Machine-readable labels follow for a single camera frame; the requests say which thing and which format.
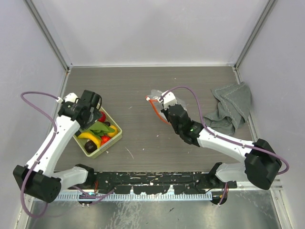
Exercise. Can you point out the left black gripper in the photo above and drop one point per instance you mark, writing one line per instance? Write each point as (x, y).
(96, 116)

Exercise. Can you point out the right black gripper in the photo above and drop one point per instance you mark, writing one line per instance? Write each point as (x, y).
(166, 111)

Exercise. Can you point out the green toy leaves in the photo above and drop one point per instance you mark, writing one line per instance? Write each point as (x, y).
(99, 129)

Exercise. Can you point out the yellow toy banana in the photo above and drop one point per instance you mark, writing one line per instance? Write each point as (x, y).
(92, 137)

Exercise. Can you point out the clear orange zip bag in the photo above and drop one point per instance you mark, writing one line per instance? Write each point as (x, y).
(157, 107)

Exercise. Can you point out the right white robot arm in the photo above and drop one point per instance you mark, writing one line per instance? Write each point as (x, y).
(256, 160)

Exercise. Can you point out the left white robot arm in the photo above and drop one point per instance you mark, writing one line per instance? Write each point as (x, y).
(37, 178)

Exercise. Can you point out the red toy apple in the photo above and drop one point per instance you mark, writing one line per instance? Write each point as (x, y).
(103, 117)

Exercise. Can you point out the green plastic basket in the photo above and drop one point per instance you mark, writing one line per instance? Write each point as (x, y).
(81, 142)

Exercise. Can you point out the red toy tomato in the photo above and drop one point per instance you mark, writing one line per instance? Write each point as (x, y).
(105, 139)

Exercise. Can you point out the dark purple toy plum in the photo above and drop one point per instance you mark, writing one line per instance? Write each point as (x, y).
(90, 146)

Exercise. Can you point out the yellow orange toy fruit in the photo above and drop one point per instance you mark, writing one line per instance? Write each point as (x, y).
(113, 131)

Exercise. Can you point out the grey folded cloth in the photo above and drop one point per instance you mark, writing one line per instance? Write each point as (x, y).
(233, 108)

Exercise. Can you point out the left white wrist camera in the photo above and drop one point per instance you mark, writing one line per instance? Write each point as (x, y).
(68, 98)

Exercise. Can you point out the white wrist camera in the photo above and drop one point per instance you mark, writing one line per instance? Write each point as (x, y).
(68, 98)
(167, 99)

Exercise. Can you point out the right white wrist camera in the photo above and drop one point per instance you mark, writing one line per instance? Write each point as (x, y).
(167, 99)

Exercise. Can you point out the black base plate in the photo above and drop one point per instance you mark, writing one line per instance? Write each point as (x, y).
(152, 183)

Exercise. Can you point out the grey slotted cable duct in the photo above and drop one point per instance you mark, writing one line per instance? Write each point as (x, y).
(169, 196)

